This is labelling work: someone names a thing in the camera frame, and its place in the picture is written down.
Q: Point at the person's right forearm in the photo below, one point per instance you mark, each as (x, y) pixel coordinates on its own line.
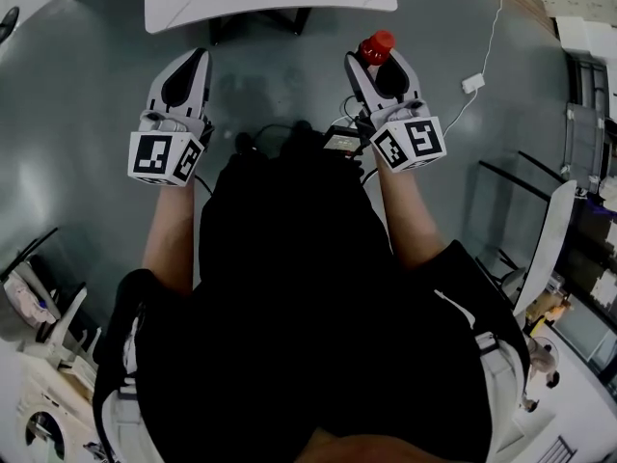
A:
(410, 220)

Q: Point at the person's left forearm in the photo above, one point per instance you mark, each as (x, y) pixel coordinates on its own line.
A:
(169, 239)

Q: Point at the white foam box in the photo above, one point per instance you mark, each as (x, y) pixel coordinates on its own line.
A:
(578, 34)

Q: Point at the grey marble side table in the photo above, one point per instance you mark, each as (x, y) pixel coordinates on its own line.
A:
(554, 229)

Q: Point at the grey fabric chair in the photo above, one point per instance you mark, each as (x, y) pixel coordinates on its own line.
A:
(583, 143)

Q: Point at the pink cloth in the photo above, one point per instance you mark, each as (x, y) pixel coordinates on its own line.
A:
(26, 307)

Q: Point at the white ornate chair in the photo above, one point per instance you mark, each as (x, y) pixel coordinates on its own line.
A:
(67, 316)

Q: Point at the grey shell chair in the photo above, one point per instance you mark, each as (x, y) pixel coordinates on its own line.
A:
(14, 274)

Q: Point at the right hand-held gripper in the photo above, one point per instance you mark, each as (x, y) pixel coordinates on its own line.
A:
(419, 140)

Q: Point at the red bottle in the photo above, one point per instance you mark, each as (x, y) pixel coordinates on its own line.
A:
(378, 48)

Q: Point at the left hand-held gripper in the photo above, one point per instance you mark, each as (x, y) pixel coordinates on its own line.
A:
(154, 157)

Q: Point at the white power adapter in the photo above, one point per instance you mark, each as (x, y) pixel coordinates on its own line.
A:
(473, 82)

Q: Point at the person's black shirt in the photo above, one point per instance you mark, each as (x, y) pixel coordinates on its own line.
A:
(289, 282)

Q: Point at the white washing machine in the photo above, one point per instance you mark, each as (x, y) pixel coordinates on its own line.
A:
(43, 432)

